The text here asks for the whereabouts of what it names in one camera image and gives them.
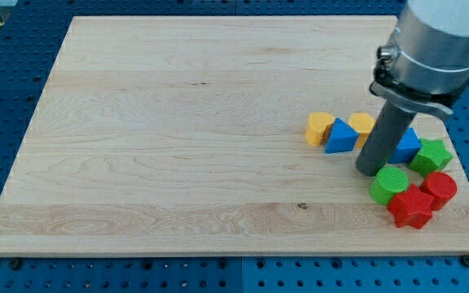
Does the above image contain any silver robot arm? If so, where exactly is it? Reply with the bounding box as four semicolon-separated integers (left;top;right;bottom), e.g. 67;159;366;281
370;0;469;122

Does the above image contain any yellow heart block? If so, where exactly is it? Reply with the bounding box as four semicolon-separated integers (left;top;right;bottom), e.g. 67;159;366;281
305;112;335;147

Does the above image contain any wooden board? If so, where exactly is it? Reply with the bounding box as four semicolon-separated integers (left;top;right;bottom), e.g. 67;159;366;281
0;16;469;257

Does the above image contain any blue triangle block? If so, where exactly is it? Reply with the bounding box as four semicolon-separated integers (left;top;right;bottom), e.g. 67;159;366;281
325;118;358;154

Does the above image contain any yellow hexagon block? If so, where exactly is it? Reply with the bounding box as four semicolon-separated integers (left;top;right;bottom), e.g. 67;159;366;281
348;112;375;149

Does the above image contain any green cylinder block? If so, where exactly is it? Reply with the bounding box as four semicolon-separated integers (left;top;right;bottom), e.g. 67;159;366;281
370;167;410;205

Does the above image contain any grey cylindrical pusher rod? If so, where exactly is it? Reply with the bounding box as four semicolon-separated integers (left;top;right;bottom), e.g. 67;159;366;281
356;102;416;177

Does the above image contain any blue cube block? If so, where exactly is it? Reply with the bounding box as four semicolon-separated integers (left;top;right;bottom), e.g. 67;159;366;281
388;128;421;164

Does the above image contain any red star block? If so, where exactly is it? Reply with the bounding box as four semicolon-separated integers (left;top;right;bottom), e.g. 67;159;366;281
387;184;434;230

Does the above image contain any green star block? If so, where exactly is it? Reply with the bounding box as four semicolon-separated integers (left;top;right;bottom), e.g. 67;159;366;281
408;138;454;177

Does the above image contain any red cylinder block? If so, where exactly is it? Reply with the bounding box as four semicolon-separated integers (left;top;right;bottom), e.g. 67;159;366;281
420;171;458;211

